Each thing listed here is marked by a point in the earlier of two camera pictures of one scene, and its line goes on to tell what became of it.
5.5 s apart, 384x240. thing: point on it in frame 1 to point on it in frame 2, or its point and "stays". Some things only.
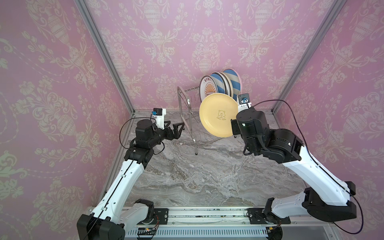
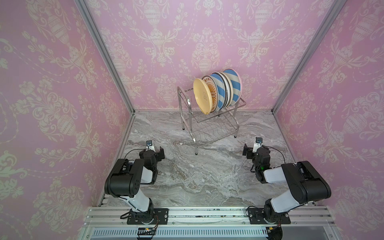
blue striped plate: (235, 79) stays
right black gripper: (235, 127) to (247, 150)
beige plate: (230, 83) stays
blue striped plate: (220, 82) stays
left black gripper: (176, 134) to (159, 157)
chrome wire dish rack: (189, 102) stays
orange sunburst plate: (207, 86) to (214, 89)
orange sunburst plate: (227, 82) stays
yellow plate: (216, 111) to (202, 96)
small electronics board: (145, 231) stays
